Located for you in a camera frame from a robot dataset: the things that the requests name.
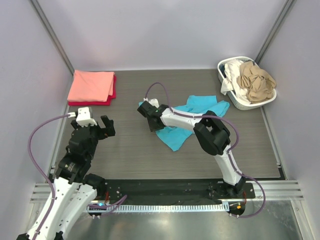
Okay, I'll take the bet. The turquoise t shirt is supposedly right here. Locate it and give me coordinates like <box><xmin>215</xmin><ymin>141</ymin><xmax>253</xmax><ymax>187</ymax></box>
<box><xmin>155</xmin><ymin>95</ymin><xmax>230</xmax><ymax>152</ymax></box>

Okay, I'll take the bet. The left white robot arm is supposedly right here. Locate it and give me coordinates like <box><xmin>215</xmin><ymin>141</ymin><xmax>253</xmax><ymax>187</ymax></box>
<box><xmin>17</xmin><ymin>112</ymin><xmax>116</xmax><ymax>240</ymax></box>

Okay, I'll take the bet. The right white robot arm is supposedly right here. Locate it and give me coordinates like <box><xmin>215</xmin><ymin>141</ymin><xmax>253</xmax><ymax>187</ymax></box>
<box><xmin>137</xmin><ymin>100</ymin><xmax>246</xmax><ymax>198</ymax></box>

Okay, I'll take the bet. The folded red t shirt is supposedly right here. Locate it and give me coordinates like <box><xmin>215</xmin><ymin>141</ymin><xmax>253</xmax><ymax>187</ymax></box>
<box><xmin>67</xmin><ymin>75</ymin><xmax>117</xmax><ymax>107</ymax></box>

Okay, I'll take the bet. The folded salmon pink t shirt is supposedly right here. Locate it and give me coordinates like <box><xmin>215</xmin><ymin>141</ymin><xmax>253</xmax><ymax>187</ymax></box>
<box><xmin>67</xmin><ymin>70</ymin><xmax>115</xmax><ymax>102</ymax></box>

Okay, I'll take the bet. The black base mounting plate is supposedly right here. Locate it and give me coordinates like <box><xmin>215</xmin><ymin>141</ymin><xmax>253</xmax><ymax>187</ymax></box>
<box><xmin>101</xmin><ymin>178</ymin><xmax>256</xmax><ymax>214</ymax></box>

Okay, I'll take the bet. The white laundry basket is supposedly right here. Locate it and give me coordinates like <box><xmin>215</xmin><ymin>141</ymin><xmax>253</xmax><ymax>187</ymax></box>
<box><xmin>217</xmin><ymin>56</ymin><xmax>277</xmax><ymax>111</ymax></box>

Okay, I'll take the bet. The white t shirt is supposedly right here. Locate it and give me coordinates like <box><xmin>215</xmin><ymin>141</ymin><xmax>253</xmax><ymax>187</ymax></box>
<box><xmin>220</xmin><ymin>59</ymin><xmax>251</xmax><ymax>104</ymax></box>

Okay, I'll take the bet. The beige t shirt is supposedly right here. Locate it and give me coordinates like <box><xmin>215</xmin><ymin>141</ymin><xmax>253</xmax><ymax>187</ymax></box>
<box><xmin>236</xmin><ymin>61</ymin><xmax>277</xmax><ymax>104</ymax></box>

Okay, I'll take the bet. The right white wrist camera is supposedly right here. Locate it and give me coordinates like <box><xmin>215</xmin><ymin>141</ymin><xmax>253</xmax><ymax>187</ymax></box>
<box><xmin>138</xmin><ymin>98</ymin><xmax>160</xmax><ymax>108</ymax></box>

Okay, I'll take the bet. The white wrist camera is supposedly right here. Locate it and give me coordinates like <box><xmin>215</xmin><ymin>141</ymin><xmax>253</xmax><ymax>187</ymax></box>
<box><xmin>138</xmin><ymin>98</ymin><xmax>160</xmax><ymax>108</ymax></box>
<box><xmin>75</xmin><ymin>106</ymin><xmax>97</xmax><ymax>127</ymax></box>

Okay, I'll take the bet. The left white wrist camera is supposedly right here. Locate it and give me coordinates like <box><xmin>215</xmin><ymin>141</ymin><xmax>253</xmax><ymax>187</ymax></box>
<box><xmin>75</xmin><ymin>106</ymin><xmax>97</xmax><ymax>127</ymax></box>

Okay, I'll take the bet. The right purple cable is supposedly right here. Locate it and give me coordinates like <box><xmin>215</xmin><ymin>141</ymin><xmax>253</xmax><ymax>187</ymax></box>
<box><xmin>144</xmin><ymin>82</ymin><xmax>266</xmax><ymax>220</ymax></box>

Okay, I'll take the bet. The white slotted cable duct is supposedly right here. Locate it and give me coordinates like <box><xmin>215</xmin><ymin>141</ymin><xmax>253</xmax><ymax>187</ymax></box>
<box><xmin>86</xmin><ymin>202</ymin><xmax>230</xmax><ymax>214</ymax></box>

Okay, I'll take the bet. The left aluminium frame post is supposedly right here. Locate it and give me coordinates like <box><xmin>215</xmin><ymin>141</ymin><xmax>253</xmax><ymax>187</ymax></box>
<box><xmin>29</xmin><ymin>0</ymin><xmax>75</xmax><ymax>75</ymax></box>

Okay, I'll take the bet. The aluminium frame post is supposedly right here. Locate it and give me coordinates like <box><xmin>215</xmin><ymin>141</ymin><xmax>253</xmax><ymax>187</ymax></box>
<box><xmin>29</xmin><ymin>0</ymin><xmax>75</xmax><ymax>75</ymax></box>
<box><xmin>255</xmin><ymin>0</ymin><xmax>297</xmax><ymax>65</ymax></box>

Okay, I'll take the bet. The right aluminium frame post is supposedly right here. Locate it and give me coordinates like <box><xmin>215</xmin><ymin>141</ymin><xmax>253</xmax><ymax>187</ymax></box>
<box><xmin>255</xmin><ymin>0</ymin><xmax>297</xmax><ymax>65</ymax></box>

